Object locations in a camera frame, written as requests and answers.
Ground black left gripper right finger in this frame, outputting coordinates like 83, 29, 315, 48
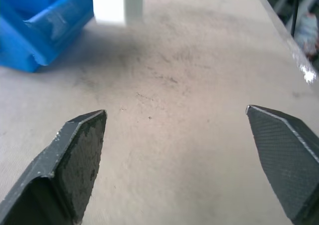
245, 104, 319, 225

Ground thin black cable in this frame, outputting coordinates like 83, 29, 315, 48
290, 0, 300, 38

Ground blue plastic bin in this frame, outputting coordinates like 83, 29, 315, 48
0, 0, 95, 73

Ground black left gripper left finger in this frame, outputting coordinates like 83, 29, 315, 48
0, 109, 108, 225

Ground white rectangular box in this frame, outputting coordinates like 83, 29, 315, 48
91, 0, 144, 26

